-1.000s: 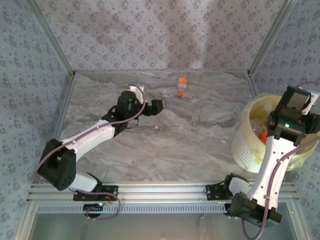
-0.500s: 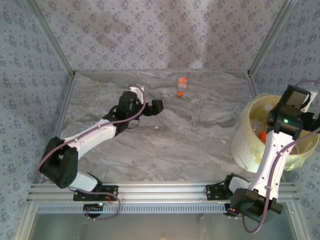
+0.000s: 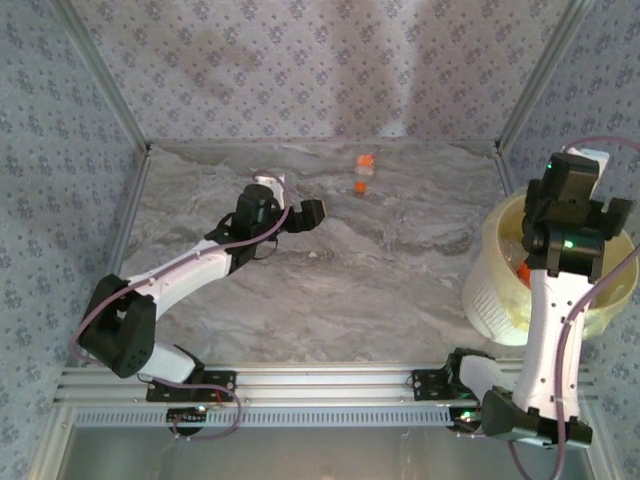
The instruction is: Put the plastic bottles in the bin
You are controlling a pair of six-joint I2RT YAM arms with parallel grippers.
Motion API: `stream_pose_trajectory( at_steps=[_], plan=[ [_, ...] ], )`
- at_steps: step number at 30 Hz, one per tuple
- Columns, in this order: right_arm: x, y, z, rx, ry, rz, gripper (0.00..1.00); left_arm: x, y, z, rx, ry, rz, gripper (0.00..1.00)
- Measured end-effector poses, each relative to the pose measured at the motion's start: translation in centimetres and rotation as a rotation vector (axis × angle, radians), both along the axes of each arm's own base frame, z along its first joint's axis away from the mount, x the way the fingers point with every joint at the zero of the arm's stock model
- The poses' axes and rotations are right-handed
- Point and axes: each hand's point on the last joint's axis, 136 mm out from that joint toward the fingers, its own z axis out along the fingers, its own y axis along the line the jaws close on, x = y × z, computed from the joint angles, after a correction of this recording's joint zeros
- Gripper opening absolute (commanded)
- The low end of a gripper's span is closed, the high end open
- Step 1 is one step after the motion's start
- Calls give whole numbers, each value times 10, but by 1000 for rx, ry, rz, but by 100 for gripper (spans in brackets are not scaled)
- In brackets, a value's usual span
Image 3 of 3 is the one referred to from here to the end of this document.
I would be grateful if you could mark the yellow plastic bin liner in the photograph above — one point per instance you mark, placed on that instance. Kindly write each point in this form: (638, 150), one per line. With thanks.
(620, 280)

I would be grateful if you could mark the aluminium frame post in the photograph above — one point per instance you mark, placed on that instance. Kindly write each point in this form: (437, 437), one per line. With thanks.
(106, 75)
(50, 450)
(541, 75)

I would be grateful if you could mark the aluminium mounting rail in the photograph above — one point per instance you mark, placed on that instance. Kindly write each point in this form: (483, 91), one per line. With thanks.
(325, 385)

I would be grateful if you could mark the white ribbed plastic bin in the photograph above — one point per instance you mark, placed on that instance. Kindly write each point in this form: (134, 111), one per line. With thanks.
(487, 300)

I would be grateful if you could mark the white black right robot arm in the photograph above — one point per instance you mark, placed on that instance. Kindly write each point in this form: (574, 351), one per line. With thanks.
(540, 350)

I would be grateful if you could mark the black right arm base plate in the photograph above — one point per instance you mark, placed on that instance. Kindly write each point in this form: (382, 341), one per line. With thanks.
(430, 387)

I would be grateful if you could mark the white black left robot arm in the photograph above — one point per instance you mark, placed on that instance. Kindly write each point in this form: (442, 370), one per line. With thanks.
(190, 272)

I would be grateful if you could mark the orange bottle cap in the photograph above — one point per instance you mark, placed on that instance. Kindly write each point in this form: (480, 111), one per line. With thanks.
(360, 186)

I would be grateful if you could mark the small orange label bottle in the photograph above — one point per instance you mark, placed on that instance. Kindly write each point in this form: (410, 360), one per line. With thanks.
(365, 161)

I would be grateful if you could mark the grey metal panel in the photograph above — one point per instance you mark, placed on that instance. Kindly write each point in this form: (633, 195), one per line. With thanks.
(325, 455)

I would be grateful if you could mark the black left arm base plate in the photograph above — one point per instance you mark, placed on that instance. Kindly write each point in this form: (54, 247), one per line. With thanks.
(212, 380)

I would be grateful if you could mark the black circuit board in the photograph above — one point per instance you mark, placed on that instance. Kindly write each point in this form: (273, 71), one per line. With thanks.
(462, 422)
(187, 415)

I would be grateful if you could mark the aluminium side rail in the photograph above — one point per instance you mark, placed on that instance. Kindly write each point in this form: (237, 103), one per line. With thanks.
(507, 175)
(134, 200)

